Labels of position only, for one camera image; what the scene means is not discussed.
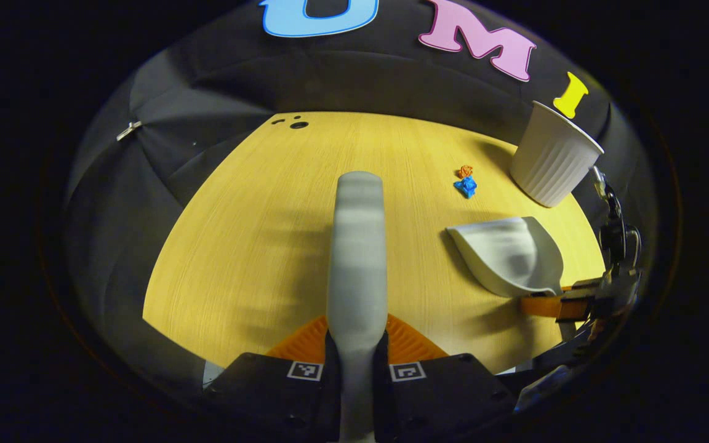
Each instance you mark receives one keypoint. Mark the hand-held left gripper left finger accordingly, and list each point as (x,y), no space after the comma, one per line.
(268,394)

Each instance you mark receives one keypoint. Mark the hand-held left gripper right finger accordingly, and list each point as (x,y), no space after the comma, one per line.
(447,394)

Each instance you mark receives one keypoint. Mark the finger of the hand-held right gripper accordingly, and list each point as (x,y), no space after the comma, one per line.
(570,304)

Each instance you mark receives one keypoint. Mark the white dustpan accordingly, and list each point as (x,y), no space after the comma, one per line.
(508,258)

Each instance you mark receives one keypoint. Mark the blue paper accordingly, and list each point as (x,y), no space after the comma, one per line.
(466,186)

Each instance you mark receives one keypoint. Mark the small white broom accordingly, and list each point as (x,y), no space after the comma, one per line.
(357,258)

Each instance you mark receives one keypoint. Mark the orange paper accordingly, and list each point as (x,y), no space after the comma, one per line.
(466,170)

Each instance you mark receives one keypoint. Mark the white clip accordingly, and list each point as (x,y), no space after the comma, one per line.
(128,130)

